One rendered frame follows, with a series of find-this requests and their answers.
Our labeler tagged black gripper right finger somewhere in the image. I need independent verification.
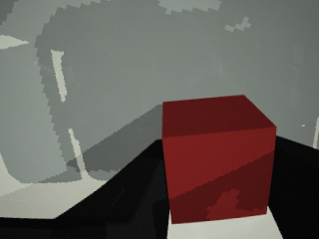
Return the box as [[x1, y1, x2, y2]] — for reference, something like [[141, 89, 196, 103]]
[[268, 135, 319, 239]]

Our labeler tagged red block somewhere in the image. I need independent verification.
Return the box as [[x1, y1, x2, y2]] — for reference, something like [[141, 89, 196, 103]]
[[162, 95, 276, 224]]

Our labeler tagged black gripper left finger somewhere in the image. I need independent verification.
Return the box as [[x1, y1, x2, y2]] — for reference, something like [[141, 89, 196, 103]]
[[0, 138, 170, 239]]

